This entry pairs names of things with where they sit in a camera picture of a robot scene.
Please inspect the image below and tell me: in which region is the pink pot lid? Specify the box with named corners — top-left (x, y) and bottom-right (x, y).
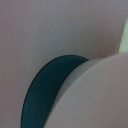
top-left (45, 53), bottom-right (128, 128)

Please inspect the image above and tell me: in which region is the pink stove top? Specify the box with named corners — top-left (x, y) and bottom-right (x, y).
top-left (0, 0), bottom-right (128, 128)

